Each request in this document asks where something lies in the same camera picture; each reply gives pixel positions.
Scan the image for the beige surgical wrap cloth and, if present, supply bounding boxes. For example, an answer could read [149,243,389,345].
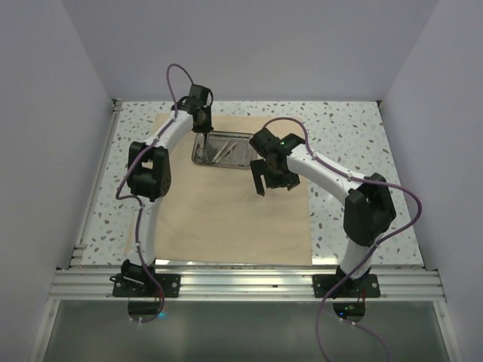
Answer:
[127,111,312,266]

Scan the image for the steel surgical scissors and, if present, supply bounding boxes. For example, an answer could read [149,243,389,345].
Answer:
[192,135,210,164]

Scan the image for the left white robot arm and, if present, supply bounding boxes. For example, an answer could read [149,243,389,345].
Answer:
[115,84,214,296]

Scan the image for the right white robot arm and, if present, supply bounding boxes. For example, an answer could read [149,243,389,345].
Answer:
[250,127,396,296]

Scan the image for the steel tweezers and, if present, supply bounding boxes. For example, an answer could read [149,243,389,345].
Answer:
[214,142,238,164]

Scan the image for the stainless steel instrument tray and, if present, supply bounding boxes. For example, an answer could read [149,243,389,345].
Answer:
[192,131,257,170]

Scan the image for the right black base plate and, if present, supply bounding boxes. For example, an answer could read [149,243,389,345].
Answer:
[312,274,381,299]

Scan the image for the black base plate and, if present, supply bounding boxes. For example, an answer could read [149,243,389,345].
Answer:
[312,274,381,299]
[109,274,180,298]

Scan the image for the aluminium mounting rail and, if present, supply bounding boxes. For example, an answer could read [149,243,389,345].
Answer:
[48,265,446,302]

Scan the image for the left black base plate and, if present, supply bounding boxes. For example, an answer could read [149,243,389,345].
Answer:
[109,274,180,298]

